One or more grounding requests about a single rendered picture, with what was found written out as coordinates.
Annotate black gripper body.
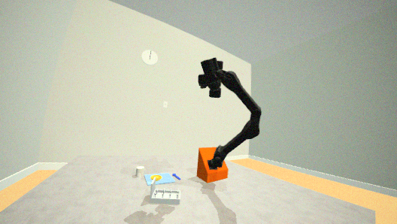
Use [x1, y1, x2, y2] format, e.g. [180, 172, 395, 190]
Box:
[209, 61, 223, 98]

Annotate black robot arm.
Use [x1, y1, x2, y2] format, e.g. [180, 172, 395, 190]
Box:
[198, 57, 262, 170]

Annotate yellow plate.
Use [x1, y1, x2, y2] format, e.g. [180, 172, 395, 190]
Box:
[150, 175, 162, 181]

